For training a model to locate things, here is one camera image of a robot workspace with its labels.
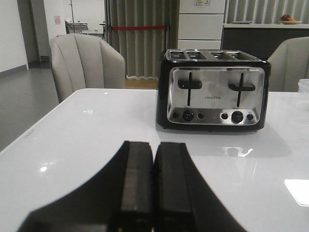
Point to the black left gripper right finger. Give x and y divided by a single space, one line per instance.
184 202

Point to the grey armchair right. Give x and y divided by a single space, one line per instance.
289 63

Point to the red barrier tape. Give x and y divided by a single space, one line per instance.
140 28

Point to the white refrigerator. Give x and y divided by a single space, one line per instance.
200 24

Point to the metal cart in background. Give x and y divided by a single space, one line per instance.
76 27

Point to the dark kitchen counter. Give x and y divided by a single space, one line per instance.
260 40

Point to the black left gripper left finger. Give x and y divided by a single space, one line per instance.
116 199

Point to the clear plastic food container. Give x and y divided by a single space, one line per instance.
303 86

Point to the black and chrome toaster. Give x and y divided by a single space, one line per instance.
212 90

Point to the grey armchair left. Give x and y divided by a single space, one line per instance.
83 61

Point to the fruit plate on counter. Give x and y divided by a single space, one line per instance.
288 20

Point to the grey armchair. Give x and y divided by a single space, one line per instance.
289 63
83 61

